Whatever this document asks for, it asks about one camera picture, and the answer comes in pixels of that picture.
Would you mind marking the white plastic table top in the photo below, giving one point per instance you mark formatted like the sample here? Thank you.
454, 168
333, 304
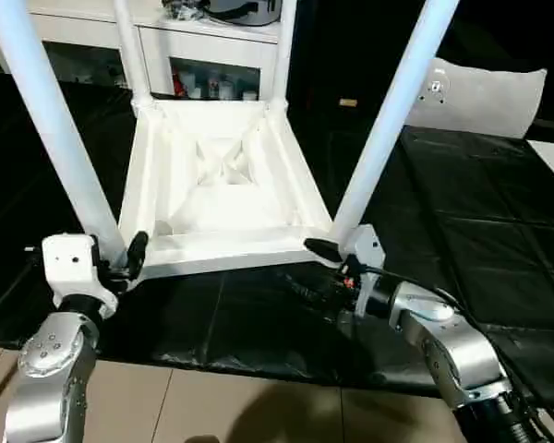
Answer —
212, 221

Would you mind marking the white plastic table leg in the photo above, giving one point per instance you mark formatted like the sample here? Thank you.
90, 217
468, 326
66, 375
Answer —
51, 115
131, 51
388, 115
284, 51

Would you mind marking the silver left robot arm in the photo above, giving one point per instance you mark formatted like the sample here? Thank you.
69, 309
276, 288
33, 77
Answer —
51, 369

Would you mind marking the black table mat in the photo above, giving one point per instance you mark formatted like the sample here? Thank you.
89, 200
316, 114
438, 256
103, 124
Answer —
466, 207

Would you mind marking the white glass-door cabinet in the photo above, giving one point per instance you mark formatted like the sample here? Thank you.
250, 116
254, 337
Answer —
212, 51

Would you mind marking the grey cushion with metal fittings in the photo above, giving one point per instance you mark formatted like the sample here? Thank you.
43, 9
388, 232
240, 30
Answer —
485, 101

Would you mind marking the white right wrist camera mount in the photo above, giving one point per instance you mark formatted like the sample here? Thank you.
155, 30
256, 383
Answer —
367, 244

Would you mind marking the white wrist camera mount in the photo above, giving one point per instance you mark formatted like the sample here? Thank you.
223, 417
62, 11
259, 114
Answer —
71, 267
367, 244

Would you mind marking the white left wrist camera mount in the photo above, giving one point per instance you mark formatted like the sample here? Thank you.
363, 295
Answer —
71, 267

